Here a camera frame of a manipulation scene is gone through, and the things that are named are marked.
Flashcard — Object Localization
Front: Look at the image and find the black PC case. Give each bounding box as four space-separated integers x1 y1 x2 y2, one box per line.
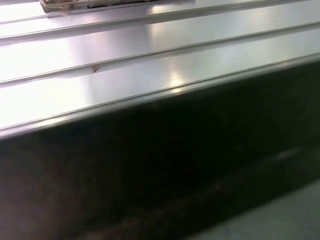
0 53 320 240

